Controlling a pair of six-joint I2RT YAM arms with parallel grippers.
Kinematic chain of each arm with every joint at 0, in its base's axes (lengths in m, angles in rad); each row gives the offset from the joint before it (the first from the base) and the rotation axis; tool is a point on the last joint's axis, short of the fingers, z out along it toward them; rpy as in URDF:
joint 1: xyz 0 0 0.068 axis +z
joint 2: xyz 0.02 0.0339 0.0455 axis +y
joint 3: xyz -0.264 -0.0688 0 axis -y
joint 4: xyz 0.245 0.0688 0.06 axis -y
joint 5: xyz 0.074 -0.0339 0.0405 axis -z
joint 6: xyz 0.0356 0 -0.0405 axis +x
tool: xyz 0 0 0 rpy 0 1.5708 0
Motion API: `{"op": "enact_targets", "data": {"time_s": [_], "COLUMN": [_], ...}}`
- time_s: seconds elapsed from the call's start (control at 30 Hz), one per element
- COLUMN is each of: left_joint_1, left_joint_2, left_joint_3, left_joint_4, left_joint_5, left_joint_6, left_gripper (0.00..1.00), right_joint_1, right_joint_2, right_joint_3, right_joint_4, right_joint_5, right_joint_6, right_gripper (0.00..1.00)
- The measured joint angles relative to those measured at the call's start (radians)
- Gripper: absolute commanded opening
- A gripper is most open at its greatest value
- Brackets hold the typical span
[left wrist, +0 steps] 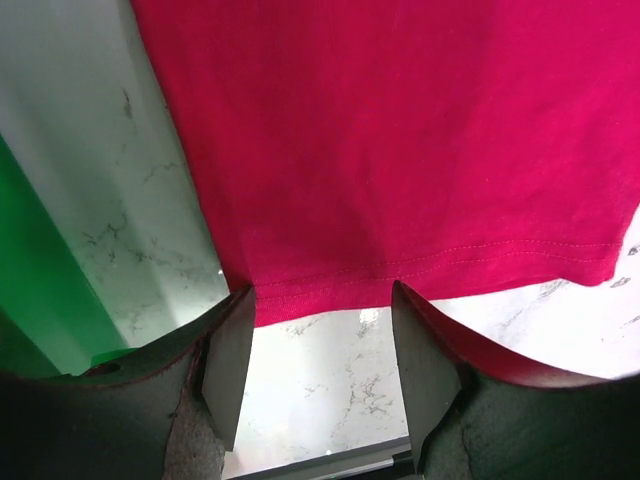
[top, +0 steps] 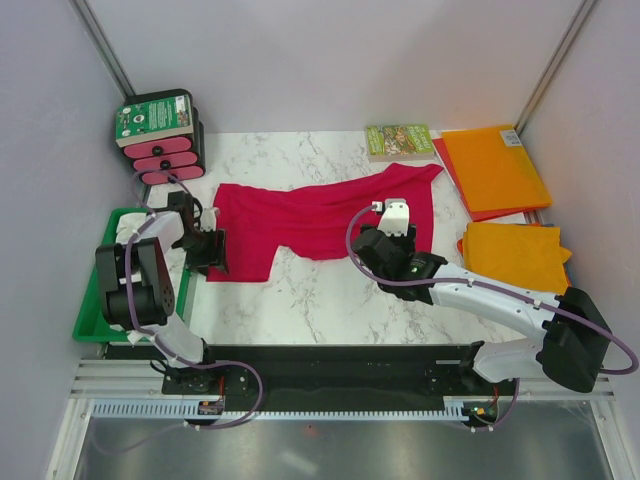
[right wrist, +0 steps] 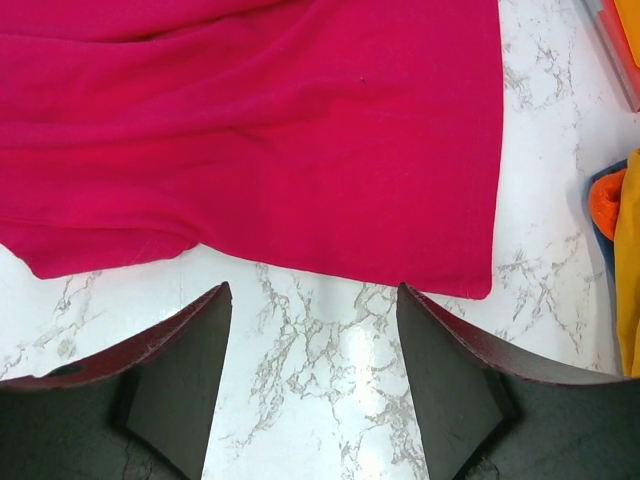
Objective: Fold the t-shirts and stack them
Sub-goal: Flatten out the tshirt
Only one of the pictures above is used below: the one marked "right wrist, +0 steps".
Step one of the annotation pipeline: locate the orange folded t-shirt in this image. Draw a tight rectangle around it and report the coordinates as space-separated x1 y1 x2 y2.
588 168 626 241

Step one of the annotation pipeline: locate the blue folded t-shirt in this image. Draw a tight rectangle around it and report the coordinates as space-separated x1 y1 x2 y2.
586 159 635 278

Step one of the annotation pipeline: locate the orange plastic folder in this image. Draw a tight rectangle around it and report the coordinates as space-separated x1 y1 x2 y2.
614 0 640 67

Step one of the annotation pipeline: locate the magenta pink t-shirt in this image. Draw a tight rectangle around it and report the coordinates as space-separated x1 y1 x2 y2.
1 1 503 299

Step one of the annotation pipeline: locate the yellow folded t-shirt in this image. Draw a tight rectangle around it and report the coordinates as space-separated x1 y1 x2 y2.
614 149 639 377

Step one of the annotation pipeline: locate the red plastic folder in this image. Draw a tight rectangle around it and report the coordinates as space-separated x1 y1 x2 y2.
585 1 639 113

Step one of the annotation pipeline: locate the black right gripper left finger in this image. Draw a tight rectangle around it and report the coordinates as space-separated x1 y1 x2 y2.
1 283 232 479

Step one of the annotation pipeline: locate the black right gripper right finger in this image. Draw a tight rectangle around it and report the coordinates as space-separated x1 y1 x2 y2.
397 284 639 479

